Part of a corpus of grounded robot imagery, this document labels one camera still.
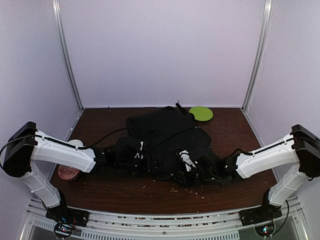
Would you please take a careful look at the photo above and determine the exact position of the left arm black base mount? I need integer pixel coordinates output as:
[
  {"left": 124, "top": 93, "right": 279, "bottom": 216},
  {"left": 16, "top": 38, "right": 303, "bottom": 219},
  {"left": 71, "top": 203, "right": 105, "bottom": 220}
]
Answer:
[{"left": 45, "top": 205, "right": 90, "bottom": 227}]

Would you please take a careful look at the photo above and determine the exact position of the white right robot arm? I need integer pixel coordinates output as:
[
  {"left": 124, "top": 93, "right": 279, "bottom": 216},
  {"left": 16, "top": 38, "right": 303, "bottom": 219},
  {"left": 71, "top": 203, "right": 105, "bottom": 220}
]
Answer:
[{"left": 177, "top": 124, "right": 320, "bottom": 221}]

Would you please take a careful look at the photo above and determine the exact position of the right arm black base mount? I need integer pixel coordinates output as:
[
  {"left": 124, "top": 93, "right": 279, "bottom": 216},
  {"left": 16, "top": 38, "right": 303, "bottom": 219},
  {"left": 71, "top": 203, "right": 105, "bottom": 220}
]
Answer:
[{"left": 239, "top": 206, "right": 283, "bottom": 226}]

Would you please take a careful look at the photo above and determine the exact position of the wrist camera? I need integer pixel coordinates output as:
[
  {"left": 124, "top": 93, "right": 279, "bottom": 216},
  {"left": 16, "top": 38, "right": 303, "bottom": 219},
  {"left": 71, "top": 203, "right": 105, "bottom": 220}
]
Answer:
[
  {"left": 176, "top": 148, "right": 196, "bottom": 173},
  {"left": 134, "top": 141, "right": 144, "bottom": 160}
]

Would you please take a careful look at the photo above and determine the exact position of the red patterned bowl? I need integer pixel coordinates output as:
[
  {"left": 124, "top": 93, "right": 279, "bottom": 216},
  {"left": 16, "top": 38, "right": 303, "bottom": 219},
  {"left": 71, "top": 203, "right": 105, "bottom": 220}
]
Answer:
[{"left": 57, "top": 165, "right": 81, "bottom": 181}]

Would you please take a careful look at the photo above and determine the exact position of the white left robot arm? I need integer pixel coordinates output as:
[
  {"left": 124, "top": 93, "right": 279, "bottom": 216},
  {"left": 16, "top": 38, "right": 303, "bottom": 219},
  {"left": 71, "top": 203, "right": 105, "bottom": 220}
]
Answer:
[{"left": 0, "top": 121, "right": 146, "bottom": 222}]

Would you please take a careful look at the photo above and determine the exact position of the right aluminium frame post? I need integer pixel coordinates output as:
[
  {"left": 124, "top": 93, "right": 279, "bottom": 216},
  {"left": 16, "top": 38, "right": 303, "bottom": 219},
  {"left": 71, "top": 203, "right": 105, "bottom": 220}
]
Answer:
[{"left": 241, "top": 0, "right": 274, "bottom": 114}]

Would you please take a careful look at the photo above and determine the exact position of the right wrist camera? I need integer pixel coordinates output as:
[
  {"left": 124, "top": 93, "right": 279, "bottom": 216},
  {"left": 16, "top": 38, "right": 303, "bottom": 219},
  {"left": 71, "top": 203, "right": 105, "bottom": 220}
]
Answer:
[{"left": 176, "top": 148, "right": 196, "bottom": 173}]

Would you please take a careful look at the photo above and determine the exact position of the aluminium frame post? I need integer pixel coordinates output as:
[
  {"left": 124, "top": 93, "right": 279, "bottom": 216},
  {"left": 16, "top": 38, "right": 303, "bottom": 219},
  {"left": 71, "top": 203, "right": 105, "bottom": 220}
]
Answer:
[
  {"left": 51, "top": 0, "right": 84, "bottom": 113},
  {"left": 241, "top": 0, "right": 274, "bottom": 114}
]

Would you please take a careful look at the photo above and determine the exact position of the left aluminium frame post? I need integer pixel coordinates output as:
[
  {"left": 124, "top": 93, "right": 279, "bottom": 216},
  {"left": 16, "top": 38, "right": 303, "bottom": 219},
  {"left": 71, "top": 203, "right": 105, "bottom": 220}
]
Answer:
[{"left": 51, "top": 0, "right": 84, "bottom": 113}]

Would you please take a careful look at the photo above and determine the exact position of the green plate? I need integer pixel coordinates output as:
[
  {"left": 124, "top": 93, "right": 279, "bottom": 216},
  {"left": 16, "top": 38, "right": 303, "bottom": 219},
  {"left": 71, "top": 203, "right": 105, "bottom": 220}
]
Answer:
[{"left": 189, "top": 106, "right": 214, "bottom": 122}]

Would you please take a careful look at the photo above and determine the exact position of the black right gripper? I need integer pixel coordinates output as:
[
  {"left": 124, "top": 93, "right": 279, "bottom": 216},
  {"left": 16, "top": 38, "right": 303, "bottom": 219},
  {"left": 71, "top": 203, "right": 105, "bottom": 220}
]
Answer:
[{"left": 171, "top": 167, "right": 216, "bottom": 190}]

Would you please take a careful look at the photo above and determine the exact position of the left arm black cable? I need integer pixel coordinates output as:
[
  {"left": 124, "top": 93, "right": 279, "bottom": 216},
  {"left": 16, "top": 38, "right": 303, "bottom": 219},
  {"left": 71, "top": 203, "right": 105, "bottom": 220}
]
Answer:
[{"left": 0, "top": 126, "right": 156, "bottom": 171}]

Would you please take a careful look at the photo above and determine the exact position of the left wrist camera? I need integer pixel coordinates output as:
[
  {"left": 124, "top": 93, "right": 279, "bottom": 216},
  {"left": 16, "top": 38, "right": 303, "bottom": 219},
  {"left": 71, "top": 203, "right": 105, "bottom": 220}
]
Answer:
[{"left": 134, "top": 141, "right": 144, "bottom": 160}]

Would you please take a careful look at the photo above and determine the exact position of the aluminium front rail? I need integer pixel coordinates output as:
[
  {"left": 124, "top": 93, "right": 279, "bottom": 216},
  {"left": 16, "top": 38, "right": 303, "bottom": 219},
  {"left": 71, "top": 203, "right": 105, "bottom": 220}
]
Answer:
[{"left": 24, "top": 197, "right": 308, "bottom": 240}]

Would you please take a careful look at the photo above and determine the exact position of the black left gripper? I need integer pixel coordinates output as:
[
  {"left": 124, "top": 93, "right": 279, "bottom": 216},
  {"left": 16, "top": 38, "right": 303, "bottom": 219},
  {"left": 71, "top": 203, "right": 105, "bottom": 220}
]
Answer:
[{"left": 115, "top": 154, "right": 164, "bottom": 178}]

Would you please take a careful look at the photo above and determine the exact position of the black student backpack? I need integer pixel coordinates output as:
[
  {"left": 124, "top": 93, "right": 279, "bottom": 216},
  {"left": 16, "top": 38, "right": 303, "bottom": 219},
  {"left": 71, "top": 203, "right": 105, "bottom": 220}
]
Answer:
[{"left": 126, "top": 106, "right": 219, "bottom": 181}]

